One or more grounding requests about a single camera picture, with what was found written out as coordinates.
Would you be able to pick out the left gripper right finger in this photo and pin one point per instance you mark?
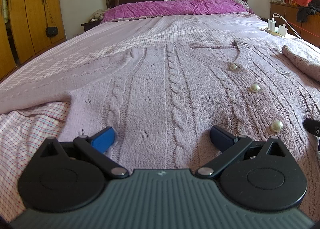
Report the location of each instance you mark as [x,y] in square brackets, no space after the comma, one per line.
[232,148]

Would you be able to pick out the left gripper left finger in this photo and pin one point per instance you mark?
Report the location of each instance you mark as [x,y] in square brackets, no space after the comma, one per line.
[93,149]

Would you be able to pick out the lilac cable knit cardigan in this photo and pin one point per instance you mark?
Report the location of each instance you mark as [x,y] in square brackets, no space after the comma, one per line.
[162,101]

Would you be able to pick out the pink checkered bed sheet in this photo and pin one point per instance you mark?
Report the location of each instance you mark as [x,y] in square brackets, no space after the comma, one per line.
[22,134]

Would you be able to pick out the beige power strip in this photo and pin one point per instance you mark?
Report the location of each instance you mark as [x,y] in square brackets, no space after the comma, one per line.
[273,32]

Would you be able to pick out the white charger plug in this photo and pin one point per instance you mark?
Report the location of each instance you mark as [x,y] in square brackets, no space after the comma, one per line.
[282,30]
[271,24]

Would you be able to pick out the wooden sideboard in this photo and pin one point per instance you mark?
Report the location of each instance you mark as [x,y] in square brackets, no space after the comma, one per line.
[308,30]

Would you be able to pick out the black garment on sideboard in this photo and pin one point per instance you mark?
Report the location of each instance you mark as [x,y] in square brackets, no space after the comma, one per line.
[311,9]

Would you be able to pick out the dark wooden nightstand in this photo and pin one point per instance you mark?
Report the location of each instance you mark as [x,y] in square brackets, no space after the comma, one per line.
[92,24]

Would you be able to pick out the small black handbag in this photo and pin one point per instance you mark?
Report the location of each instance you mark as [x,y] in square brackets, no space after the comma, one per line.
[51,27]

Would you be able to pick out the cloth on nightstand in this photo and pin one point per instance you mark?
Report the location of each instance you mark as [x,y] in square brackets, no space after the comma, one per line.
[97,15]

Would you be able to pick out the magenta quilt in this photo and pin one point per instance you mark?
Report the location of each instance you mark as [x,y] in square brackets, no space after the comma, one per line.
[151,9]

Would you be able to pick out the wooden wardrobe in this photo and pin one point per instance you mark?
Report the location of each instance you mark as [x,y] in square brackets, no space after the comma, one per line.
[23,32]

